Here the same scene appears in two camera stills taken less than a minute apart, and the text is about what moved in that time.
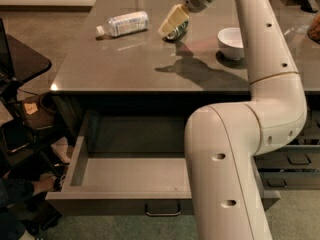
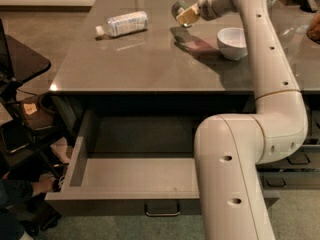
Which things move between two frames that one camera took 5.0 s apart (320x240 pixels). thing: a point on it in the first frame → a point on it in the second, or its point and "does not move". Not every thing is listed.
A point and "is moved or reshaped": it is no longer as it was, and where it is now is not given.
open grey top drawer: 131,162 does not move
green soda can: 178,31 is moved or reshaped
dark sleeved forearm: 14,189 does not move
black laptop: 7,76 does not move
